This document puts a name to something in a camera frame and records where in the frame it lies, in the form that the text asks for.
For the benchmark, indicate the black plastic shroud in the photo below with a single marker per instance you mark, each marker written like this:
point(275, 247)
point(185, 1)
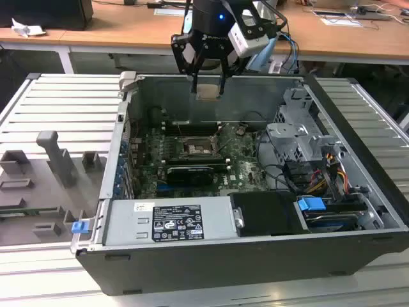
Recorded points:
point(265, 214)

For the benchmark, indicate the small white box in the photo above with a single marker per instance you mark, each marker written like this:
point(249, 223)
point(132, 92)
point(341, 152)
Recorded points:
point(276, 67)

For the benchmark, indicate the black box on desk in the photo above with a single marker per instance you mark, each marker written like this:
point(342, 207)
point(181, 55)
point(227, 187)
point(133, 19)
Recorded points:
point(48, 14)

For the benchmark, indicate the green RAM stick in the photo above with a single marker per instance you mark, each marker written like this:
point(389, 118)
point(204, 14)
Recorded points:
point(198, 167)
point(28, 211)

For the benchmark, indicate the black open PC case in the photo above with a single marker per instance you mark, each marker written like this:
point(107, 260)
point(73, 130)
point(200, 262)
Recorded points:
point(191, 272)

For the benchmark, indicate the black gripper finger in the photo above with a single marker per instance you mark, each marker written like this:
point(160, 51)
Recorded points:
point(222, 80)
point(195, 76)

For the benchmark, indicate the blue expansion slot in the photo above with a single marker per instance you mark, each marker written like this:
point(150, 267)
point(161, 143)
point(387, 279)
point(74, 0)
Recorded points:
point(167, 187)

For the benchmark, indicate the silver metal drive cage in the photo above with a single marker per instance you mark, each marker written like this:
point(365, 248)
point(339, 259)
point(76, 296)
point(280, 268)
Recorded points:
point(287, 134)

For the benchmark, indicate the white paper sheet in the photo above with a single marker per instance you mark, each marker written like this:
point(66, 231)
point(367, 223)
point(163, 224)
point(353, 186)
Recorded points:
point(342, 22)
point(169, 12)

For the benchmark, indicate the CPU socket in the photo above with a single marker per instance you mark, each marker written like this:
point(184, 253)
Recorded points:
point(195, 150)

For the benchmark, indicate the RAM slot with white latches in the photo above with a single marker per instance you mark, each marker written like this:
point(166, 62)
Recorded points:
point(198, 160)
point(198, 124)
point(198, 130)

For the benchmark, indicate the green motherboard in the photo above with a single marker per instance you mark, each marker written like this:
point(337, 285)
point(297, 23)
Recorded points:
point(246, 172)

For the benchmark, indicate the blue plastic case latch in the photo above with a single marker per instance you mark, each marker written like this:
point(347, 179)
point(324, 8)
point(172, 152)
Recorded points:
point(80, 227)

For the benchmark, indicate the grey parts rack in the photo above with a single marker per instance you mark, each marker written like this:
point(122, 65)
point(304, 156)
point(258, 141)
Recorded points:
point(32, 192)

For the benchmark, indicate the round coin battery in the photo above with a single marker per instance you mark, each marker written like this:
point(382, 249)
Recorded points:
point(242, 130)

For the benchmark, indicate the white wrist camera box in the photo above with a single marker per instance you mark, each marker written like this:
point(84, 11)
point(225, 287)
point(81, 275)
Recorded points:
point(246, 44)

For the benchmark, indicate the grey power supply unit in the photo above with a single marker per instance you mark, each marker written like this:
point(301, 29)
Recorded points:
point(128, 224)

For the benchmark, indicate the hard disk in blue carrier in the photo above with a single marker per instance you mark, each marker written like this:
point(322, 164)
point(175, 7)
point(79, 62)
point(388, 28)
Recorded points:
point(310, 204)

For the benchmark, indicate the crumpled white paper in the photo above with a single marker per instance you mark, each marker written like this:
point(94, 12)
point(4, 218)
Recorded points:
point(28, 30)

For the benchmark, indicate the silver CPU plate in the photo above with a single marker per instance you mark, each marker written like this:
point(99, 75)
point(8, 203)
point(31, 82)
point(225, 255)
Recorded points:
point(207, 92)

